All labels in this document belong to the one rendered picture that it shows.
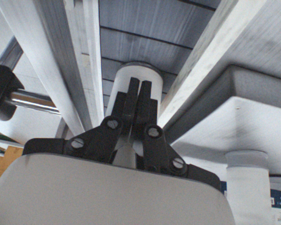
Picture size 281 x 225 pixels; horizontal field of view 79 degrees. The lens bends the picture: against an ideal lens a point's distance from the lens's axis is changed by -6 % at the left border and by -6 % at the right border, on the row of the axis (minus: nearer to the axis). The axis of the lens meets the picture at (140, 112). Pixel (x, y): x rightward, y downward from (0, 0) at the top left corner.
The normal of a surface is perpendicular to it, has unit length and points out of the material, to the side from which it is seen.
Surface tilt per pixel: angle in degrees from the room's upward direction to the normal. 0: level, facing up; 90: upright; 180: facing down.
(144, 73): 90
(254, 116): 0
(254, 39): 0
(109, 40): 0
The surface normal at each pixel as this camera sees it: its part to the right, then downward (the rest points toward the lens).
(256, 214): -0.14, -0.47
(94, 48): -0.16, 0.89
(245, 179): -0.55, -0.47
